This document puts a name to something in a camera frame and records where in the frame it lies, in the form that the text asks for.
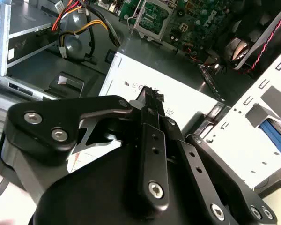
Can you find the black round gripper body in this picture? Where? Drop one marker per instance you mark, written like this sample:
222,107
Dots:
96,192

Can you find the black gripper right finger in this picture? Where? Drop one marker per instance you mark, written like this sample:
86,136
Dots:
224,187

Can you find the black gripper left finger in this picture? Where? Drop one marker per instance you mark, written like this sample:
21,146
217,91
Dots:
96,105

